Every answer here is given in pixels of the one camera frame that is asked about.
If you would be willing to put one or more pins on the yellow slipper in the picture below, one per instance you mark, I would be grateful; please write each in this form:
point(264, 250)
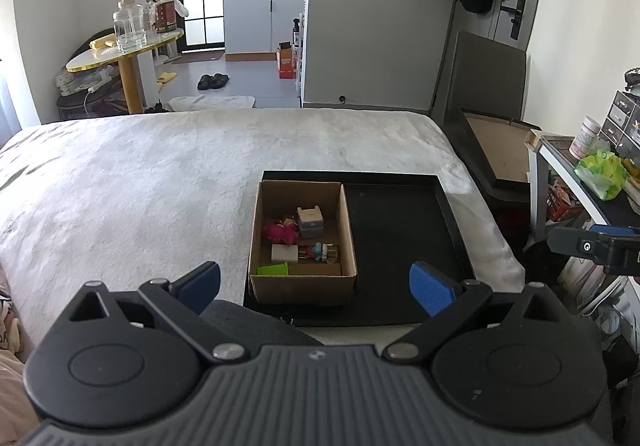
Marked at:
point(161, 86)
point(169, 76)

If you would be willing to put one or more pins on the small multicoloured toy figure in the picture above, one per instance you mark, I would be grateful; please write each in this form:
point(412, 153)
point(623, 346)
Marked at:
point(322, 252)

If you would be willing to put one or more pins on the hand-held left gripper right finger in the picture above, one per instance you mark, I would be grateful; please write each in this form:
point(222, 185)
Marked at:
point(432, 288)

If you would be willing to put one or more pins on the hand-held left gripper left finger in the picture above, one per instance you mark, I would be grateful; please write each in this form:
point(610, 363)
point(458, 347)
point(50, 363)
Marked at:
point(200, 283)

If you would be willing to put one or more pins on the yellow item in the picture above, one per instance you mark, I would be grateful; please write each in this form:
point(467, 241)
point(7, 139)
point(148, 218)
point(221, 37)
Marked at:
point(102, 43)

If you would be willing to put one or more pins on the green plastic bag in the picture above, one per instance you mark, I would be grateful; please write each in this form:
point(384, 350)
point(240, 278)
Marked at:
point(602, 176)

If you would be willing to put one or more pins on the grey drawer organiser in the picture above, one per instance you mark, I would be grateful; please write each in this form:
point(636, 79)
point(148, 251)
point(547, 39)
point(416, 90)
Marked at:
point(620, 126)

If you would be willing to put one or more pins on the white side table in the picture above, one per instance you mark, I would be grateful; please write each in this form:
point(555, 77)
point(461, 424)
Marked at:
point(537, 186)

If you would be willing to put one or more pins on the black tray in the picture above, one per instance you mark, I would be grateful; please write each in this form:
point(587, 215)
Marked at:
point(400, 236)

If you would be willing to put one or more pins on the red basket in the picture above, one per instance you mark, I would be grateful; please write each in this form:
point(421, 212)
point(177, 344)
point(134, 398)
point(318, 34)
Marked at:
point(562, 203)

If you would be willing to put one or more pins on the green toy box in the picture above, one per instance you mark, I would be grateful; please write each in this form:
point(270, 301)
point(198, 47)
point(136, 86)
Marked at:
point(273, 270)

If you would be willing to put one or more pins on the white fluffy blanket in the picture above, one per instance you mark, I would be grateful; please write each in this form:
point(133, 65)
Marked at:
point(150, 176)

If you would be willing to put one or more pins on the dark spray bottle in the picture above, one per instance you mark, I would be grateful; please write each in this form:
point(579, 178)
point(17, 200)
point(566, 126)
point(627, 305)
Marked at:
point(296, 33)

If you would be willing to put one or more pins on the purple white toy cube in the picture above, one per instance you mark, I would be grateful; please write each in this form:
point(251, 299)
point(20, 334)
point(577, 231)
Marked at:
point(310, 221)

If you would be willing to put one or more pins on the brown cardboard box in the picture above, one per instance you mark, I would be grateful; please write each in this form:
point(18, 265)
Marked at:
point(300, 288)

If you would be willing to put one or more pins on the white power strip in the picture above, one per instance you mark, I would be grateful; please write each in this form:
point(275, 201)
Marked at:
point(85, 81)

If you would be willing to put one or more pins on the orange cardboard box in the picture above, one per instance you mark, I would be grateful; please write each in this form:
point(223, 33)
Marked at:
point(286, 63)

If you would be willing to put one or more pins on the black slipper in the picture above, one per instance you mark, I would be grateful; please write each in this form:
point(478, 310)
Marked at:
point(205, 82)
point(221, 80)

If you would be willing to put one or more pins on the white pill bottle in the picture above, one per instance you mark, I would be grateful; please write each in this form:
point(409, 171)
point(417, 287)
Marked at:
point(585, 138)

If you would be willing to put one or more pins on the round table with gold rim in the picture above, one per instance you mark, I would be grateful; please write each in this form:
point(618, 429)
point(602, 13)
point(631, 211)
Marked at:
point(131, 86)

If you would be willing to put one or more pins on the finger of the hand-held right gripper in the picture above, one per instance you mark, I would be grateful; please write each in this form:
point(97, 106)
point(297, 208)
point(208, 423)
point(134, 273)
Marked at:
point(610, 229)
point(570, 242)

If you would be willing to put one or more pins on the pink toy figure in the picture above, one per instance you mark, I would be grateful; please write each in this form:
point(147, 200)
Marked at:
point(286, 236)

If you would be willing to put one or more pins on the white wall charger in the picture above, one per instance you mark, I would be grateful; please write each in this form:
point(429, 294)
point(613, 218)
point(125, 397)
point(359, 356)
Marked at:
point(284, 253)

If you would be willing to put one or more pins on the brown doormat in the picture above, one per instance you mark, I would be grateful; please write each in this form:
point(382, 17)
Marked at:
point(197, 57)

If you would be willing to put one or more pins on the white kitchen cabinet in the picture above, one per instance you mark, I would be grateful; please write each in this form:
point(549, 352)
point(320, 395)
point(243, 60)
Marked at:
point(260, 26)

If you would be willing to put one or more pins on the picture frame with brown backing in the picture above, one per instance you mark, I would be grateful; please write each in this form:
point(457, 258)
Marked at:
point(500, 146)

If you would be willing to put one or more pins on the dark grey panel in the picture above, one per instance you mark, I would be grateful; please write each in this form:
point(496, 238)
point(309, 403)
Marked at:
point(490, 76)

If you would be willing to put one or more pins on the white floor towel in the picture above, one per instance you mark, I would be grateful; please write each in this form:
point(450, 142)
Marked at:
point(215, 102)

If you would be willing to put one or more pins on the clear glass jar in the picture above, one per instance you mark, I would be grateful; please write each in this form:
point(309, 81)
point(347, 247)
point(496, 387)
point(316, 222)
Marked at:
point(130, 28)

